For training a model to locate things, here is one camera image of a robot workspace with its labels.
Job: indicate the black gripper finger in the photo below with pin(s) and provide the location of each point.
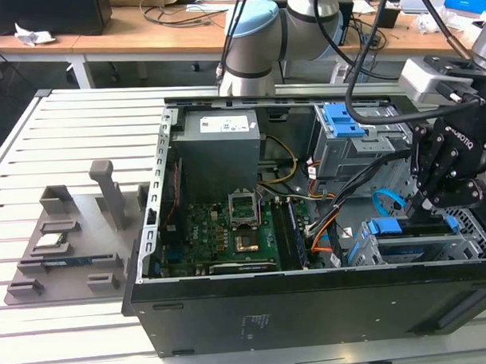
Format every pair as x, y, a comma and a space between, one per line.
455, 190
421, 156

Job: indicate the hard disk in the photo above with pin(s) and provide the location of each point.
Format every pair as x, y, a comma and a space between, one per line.
388, 225

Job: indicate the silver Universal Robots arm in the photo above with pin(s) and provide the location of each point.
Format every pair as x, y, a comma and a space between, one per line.
254, 50

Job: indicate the grey metal disk bay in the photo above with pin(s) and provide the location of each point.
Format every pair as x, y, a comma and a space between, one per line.
464, 238

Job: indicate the grey metal drive cage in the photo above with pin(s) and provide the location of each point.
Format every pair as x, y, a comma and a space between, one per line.
346, 154

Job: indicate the blue plastic cage latch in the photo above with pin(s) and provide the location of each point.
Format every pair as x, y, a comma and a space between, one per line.
338, 120

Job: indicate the small white box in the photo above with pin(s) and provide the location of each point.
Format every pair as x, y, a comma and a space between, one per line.
483, 26

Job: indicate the clear plastic bag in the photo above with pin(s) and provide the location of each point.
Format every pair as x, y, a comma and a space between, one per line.
427, 24

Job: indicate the black pen holder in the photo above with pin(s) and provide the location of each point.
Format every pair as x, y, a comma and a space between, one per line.
393, 19

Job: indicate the installed RAM stick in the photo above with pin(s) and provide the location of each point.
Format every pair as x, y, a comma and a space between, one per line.
297, 236

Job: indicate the black RAM slot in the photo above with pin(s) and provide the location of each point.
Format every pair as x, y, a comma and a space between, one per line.
281, 236

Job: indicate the metal locking lever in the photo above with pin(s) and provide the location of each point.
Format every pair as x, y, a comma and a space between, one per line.
261, 209

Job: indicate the CPU socket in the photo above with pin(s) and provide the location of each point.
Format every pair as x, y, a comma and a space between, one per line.
247, 241

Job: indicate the grey power supply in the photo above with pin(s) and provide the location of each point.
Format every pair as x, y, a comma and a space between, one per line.
218, 151

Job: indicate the black graphics card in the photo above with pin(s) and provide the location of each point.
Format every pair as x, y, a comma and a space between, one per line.
242, 266

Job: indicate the black PC case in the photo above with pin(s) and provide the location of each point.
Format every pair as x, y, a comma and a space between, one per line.
271, 309

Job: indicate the green motherboard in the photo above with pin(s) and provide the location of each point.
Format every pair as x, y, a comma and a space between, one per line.
205, 231

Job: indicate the grey parts rack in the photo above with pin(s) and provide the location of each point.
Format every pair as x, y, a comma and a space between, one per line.
89, 235

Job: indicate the blue RAM stick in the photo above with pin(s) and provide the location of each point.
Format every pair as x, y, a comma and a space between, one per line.
82, 260

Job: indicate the silver CPU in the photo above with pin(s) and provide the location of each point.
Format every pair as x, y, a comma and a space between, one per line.
49, 240

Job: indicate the large black box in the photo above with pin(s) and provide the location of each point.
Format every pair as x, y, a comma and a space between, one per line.
41, 15

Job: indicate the crumpled white paper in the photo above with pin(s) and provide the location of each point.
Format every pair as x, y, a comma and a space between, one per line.
32, 35

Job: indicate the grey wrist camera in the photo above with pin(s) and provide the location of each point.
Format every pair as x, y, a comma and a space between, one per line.
423, 80

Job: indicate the wooden desk white frame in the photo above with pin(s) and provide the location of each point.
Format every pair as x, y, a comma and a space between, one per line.
142, 41
42, 49

